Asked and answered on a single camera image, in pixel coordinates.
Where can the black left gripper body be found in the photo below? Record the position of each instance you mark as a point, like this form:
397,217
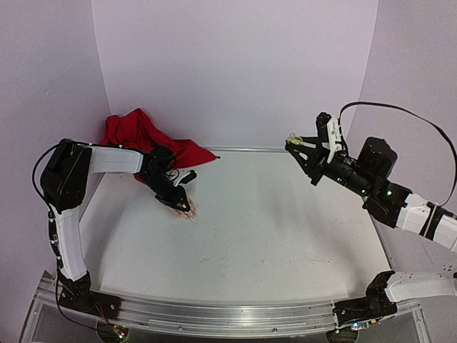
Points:
158,186

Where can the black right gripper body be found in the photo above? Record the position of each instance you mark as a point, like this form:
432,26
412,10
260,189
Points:
319,161

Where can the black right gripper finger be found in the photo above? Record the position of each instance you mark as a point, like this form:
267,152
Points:
310,144
305,157

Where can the yellow nail polish bottle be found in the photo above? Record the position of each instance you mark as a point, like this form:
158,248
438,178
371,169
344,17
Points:
294,139

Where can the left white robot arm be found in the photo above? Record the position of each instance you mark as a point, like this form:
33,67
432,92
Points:
62,187

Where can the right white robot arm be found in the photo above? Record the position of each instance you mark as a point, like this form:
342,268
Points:
388,203

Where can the mannequin hand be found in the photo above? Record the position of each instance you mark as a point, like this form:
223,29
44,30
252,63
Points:
190,215

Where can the red cloth garment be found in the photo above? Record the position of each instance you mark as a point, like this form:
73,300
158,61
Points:
125,137

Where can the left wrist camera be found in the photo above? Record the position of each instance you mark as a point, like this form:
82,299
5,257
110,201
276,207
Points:
184,178

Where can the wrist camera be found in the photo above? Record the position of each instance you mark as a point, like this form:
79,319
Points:
184,178
330,134

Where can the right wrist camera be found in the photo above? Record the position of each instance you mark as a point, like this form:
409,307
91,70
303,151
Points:
330,134

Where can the aluminium front rail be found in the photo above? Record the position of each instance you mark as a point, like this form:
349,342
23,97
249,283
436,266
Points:
58,316

